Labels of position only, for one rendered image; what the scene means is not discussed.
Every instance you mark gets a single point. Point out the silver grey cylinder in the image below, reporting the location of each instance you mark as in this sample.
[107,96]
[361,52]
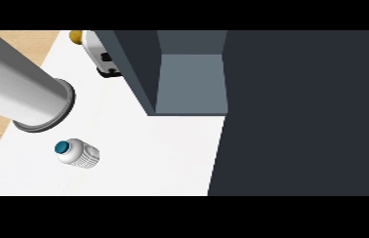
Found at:
[28,92]

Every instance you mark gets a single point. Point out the white water bottle teal cap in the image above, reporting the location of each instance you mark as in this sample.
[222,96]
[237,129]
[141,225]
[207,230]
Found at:
[82,155]

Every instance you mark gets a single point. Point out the dark grey open cabinet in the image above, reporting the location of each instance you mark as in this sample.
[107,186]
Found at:
[191,86]

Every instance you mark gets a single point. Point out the yellow round object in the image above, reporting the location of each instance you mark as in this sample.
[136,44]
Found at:
[76,37]

